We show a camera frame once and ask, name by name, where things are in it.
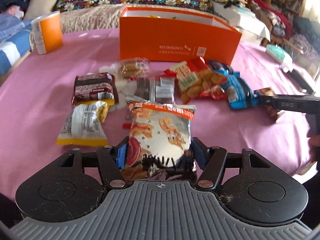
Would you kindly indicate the quilted beige sofa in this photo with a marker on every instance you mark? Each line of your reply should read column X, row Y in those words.
column 93, row 18

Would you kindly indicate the small clear cookie packet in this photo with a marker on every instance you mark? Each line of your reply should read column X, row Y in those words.
column 130, row 68

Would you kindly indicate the silver orange chip bag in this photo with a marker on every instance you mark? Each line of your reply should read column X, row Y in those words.
column 159, row 139

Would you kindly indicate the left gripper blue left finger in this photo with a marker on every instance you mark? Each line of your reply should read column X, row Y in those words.
column 111, row 160

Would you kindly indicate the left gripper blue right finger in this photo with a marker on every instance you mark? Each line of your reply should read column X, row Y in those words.
column 211, row 160

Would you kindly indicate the yellow white snack packet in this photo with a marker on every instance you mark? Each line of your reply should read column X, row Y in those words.
column 83, row 127

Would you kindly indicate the red blanket on chair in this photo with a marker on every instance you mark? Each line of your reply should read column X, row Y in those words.
column 283, row 19

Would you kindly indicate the teal tissue pack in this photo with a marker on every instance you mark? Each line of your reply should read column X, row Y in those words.
column 279, row 54

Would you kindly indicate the blue snack packet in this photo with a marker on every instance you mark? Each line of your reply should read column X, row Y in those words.
column 216, row 65

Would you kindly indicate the orange cardboard box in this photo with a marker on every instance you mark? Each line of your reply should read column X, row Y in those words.
column 175, row 35

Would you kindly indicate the black phone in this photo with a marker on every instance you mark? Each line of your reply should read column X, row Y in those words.
column 299, row 80

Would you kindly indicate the dark navy snack packet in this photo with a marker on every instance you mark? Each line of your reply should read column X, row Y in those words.
column 156, row 89

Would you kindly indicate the person's left hand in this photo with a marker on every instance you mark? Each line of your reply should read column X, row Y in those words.
column 314, row 142

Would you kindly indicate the red biscuit bag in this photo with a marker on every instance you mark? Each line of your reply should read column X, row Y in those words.
column 196, row 80

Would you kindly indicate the white bag on sofa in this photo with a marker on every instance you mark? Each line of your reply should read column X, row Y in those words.
column 252, row 29

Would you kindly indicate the blue striped bedding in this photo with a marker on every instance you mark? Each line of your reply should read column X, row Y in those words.
column 15, row 42

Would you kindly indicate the beige pillow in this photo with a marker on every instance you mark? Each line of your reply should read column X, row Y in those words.
column 38, row 8

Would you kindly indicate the blue wafer bar packet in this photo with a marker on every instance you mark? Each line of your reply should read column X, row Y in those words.
column 239, row 95

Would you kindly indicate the orange white canister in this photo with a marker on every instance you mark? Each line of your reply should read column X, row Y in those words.
column 47, row 32

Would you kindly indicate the pink tablecloth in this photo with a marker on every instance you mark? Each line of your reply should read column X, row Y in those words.
column 36, row 100

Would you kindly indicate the dark brown snack packet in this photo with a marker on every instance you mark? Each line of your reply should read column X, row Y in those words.
column 95, row 87

